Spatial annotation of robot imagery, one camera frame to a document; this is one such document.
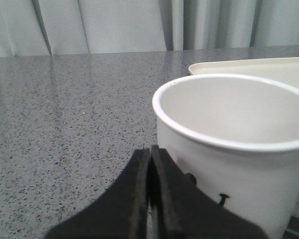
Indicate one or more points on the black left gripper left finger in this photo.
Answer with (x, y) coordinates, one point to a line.
(119, 213)

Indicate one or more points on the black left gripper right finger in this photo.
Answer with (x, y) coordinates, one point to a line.
(182, 211)

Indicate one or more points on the cream rectangular plastic tray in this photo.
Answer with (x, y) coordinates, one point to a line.
(285, 70)

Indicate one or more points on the pale green curtain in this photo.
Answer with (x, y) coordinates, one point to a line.
(56, 27)

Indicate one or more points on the white smiley face mug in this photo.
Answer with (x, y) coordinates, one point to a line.
(238, 135)

